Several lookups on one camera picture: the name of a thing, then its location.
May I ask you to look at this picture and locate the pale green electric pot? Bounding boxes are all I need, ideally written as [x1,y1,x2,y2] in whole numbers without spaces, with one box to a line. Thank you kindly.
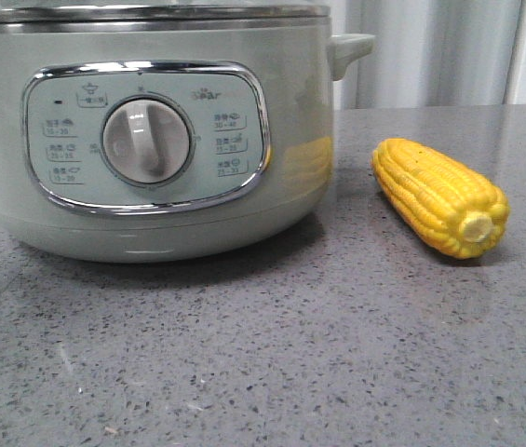
[0,8,374,263]

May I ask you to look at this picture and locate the yellow corn cob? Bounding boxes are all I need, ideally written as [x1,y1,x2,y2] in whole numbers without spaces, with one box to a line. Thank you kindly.
[371,138,510,260]

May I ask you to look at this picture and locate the glass pot lid steel rim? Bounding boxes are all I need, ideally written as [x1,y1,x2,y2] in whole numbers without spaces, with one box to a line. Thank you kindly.
[0,1,330,24]

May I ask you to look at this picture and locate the grey round control knob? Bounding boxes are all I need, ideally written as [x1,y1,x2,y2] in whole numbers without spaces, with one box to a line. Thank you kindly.
[102,98,191,184]

